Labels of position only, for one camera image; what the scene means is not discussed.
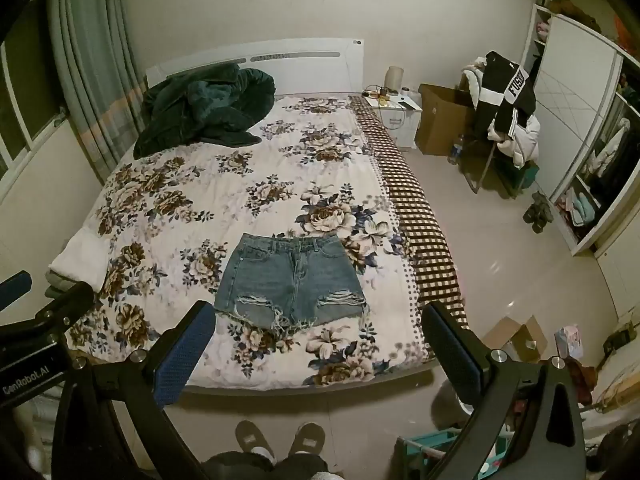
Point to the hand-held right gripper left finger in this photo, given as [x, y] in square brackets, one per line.
[184, 357]

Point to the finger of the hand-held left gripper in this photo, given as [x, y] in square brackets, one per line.
[14, 287]
[60, 307]

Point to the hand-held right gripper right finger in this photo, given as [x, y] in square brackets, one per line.
[459, 360]

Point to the blue denim shorts pants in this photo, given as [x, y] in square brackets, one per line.
[292, 275]

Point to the white folded bedding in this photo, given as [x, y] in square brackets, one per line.
[77, 260]

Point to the small open cardboard box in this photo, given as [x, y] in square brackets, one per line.
[517, 337]

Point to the teal plastic rack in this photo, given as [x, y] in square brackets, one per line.
[425, 452]

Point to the grey slipper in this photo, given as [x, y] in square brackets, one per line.
[310, 439]
[252, 439]

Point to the pink printed box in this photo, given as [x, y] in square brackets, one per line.
[570, 342]

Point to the person's legs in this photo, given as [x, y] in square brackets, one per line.
[265, 469]

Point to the green shoe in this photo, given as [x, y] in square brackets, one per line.
[544, 221]

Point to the floral bed sheet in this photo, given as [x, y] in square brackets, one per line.
[200, 195]

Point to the brown checked blanket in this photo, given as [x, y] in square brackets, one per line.
[415, 200]

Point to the dark slippers on floor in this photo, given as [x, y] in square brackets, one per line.
[534, 206]

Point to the white framed window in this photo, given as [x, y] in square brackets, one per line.
[22, 105]

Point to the dark metal chair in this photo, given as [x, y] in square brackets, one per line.
[480, 170]

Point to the teal storage box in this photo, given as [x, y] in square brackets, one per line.
[527, 176]

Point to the clear water bottle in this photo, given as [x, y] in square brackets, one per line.
[456, 151]

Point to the green striped curtain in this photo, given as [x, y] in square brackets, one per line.
[92, 70]

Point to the large brown cardboard box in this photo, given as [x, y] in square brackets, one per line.
[440, 120]

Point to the dark green quilt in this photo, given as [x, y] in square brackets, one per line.
[202, 110]

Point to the white nightstand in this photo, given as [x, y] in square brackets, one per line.
[400, 122]

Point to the black jacket with white stripe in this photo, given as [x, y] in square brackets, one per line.
[505, 97]

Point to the white wardrobe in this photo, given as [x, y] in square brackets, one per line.
[580, 110]

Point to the white bed headboard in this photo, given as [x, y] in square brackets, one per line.
[305, 65]

